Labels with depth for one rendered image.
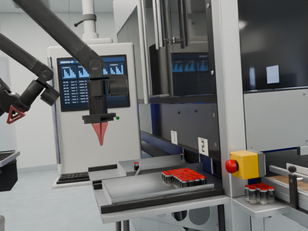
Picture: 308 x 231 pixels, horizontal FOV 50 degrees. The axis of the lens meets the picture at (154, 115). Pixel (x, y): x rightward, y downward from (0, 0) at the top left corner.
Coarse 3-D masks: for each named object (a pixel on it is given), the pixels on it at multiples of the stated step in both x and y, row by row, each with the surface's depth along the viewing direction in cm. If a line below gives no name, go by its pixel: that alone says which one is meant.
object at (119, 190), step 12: (108, 180) 124; (120, 180) 126; (132, 180) 127; (144, 180) 128; (156, 180) 129; (108, 192) 106; (120, 192) 117; (132, 192) 116; (144, 192) 115; (156, 192) 103; (168, 192) 104; (180, 192) 105
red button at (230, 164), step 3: (228, 159) 96; (231, 159) 95; (225, 162) 96; (228, 162) 95; (231, 162) 94; (234, 162) 94; (225, 165) 96; (228, 165) 95; (231, 165) 94; (234, 165) 94; (225, 168) 96; (228, 168) 95; (231, 168) 94; (234, 168) 94; (228, 171) 95; (231, 171) 94; (234, 171) 95
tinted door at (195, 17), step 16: (176, 0) 138; (192, 0) 121; (176, 16) 139; (192, 16) 122; (176, 32) 141; (192, 32) 124; (176, 48) 143; (192, 48) 125; (176, 64) 144; (192, 64) 126; (208, 64) 113; (176, 80) 146; (192, 80) 128; (208, 80) 114
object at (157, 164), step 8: (128, 160) 161; (136, 160) 162; (144, 160) 163; (152, 160) 164; (160, 160) 165; (168, 160) 166; (176, 160) 167; (120, 168) 150; (128, 168) 158; (144, 168) 155; (152, 168) 154; (160, 168) 138; (168, 168) 139; (176, 168) 140; (192, 168) 142; (200, 168) 143
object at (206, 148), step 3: (198, 138) 124; (201, 138) 121; (198, 141) 124; (201, 141) 121; (204, 141) 119; (207, 141) 116; (198, 144) 124; (201, 144) 122; (204, 144) 119; (207, 144) 116; (201, 147) 122; (204, 147) 119; (207, 147) 117; (201, 150) 122; (204, 150) 119; (207, 150) 117; (201, 153) 122; (204, 153) 119; (207, 153) 117
